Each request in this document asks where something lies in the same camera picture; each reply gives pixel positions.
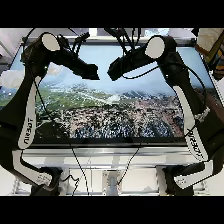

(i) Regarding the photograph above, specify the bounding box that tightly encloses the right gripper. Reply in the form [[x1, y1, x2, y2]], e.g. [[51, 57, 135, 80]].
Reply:
[[107, 53, 138, 82]]

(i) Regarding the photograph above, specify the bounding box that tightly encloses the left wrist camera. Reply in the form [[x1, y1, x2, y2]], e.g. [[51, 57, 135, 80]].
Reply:
[[68, 32, 91, 56]]

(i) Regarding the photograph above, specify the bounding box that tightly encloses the silver frame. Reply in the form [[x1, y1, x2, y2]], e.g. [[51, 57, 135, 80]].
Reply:
[[0, 35, 224, 197]]

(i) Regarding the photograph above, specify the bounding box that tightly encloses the black cable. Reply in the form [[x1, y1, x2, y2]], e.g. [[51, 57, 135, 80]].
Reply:
[[115, 144, 143, 197], [23, 61, 91, 197], [121, 63, 162, 81]]

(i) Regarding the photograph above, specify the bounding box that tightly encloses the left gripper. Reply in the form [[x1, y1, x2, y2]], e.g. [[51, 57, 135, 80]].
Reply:
[[70, 59, 101, 81]]

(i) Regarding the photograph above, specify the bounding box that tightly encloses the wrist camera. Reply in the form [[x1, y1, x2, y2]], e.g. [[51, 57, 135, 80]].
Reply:
[[68, 32, 91, 56], [103, 28, 136, 56]]

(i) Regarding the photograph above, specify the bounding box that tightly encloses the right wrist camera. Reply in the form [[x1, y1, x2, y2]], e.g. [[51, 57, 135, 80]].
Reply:
[[103, 28, 136, 56]]

